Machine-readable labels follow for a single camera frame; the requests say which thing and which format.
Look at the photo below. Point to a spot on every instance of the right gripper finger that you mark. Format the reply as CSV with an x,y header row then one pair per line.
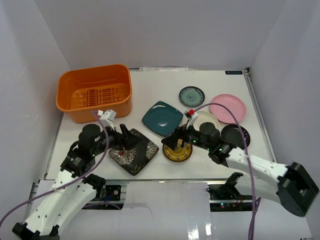
x,y
173,139
190,135

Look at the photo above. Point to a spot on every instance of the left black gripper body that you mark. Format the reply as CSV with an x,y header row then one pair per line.
x,y
120,138

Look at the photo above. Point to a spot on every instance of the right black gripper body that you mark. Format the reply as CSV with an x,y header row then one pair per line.
x,y
207,146

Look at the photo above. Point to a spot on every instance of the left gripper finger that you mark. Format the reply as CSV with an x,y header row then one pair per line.
x,y
125,132
130,141

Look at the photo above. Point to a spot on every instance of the black floral square plate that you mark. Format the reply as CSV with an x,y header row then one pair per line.
x,y
135,159

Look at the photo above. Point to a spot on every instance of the cream round plate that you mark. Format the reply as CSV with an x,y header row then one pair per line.
x,y
205,117

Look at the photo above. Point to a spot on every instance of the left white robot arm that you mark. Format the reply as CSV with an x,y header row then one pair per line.
x,y
75,184

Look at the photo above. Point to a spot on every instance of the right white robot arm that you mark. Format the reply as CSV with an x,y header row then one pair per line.
x,y
289,185

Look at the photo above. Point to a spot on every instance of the orange plastic bin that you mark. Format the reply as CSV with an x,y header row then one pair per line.
x,y
82,91

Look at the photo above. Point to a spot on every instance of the yellow patterned round plate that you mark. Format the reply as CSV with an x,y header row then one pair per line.
x,y
180,154

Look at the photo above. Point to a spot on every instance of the black round plate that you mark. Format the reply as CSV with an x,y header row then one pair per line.
x,y
231,133

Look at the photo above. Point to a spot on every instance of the teal square plate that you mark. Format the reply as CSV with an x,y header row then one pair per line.
x,y
162,118

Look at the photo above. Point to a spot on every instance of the blue patterned small plate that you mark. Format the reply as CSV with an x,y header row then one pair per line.
x,y
191,96

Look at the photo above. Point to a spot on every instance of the blue table label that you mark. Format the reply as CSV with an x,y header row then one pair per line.
x,y
233,72

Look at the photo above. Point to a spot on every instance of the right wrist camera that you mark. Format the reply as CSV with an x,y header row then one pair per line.
x,y
191,116

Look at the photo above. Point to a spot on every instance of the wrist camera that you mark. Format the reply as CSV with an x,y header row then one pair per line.
x,y
191,116
107,117

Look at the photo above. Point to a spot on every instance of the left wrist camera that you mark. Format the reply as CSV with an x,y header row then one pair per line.
x,y
107,117

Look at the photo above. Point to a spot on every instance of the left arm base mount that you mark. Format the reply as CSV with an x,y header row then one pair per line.
x,y
107,198

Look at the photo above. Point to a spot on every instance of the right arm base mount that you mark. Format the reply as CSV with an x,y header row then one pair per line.
x,y
225,198

